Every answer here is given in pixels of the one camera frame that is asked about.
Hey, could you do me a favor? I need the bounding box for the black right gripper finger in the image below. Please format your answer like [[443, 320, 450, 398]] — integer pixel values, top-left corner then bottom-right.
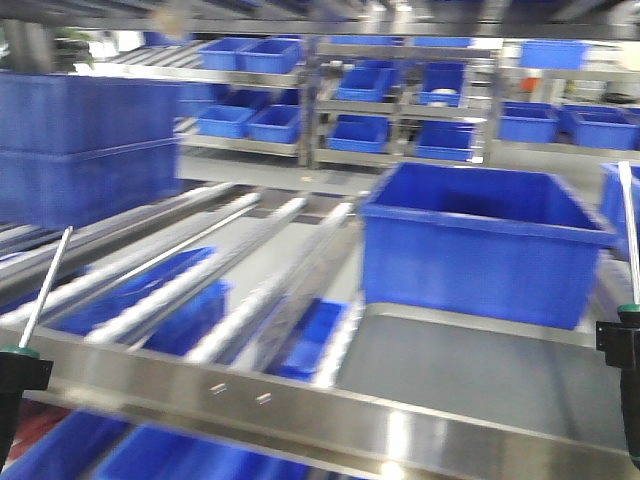
[[596, 322, 639, 368]]

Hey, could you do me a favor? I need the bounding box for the green black cross screwdriver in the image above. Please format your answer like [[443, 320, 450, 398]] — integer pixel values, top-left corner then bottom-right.
[[1, 226, 74, 467]]

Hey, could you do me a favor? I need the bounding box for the stainless steel tray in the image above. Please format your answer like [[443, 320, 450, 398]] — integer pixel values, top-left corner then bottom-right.
[[337, 303, 625, 449]]

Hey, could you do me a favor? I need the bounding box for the large blue bin on rollers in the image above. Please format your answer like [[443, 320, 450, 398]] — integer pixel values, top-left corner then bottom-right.
[[359, 163, 616, 329]]

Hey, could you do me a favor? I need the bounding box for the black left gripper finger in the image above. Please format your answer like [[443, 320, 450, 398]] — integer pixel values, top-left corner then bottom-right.
[[1, 352, 53, 391]]

